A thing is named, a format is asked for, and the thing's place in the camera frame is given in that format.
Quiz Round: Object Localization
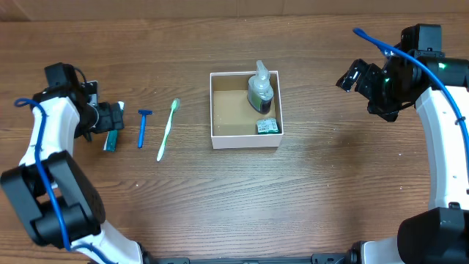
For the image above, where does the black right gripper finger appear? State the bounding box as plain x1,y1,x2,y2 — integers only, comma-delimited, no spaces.
336,59,368,92
355,62,381,96

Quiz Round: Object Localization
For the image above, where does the blue disposable razor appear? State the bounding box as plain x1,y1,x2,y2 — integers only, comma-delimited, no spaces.
137,109,153,148

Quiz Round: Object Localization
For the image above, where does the teal toothpaste tube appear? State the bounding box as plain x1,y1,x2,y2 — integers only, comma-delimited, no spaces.
103,130,119,152

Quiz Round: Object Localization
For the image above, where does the green white toothbrush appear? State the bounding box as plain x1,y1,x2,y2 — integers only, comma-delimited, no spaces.
156,98,181,162

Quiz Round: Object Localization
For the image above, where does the clear pump soap bottle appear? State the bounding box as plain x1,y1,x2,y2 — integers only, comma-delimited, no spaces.
247,60,274,114

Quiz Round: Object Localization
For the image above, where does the green soap bar packet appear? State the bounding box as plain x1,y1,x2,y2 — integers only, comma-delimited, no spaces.
256,117,280,134

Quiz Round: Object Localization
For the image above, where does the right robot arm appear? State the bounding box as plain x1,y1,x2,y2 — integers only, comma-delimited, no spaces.
337,23,468,263

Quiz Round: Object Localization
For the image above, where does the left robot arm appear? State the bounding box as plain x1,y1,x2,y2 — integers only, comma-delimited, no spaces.
1,62,154,263

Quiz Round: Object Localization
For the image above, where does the white cardboard box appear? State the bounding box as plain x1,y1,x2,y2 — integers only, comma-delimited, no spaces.
210,70,284,149

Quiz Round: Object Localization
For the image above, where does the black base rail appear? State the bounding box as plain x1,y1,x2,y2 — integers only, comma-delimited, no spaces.
152,253,345,264

